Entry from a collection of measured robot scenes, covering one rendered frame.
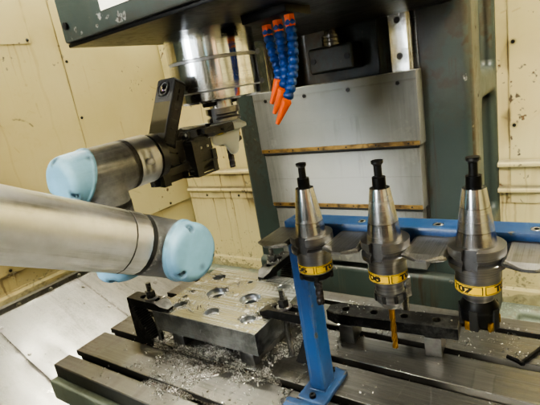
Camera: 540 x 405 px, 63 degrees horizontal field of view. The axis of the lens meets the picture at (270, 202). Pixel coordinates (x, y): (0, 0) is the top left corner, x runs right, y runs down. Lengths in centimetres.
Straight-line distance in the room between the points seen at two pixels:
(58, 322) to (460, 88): 140
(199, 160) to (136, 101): 128
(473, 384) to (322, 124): 71
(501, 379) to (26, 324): 138
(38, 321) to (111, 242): 121
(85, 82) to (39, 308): 84
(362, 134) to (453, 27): 32
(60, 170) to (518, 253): 56
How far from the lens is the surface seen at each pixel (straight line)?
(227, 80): 77
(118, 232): 50
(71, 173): 62
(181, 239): 53
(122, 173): 65
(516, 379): 90
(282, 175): 133
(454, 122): 115
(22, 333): 166
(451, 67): 114
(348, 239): 62
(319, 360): 81
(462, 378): 89
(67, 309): 172
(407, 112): 113
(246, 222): 201
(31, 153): 175
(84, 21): 76
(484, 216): 54
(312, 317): 76
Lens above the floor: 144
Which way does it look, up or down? 15 degrees down
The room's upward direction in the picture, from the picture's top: 10 degrees counter-clockwise
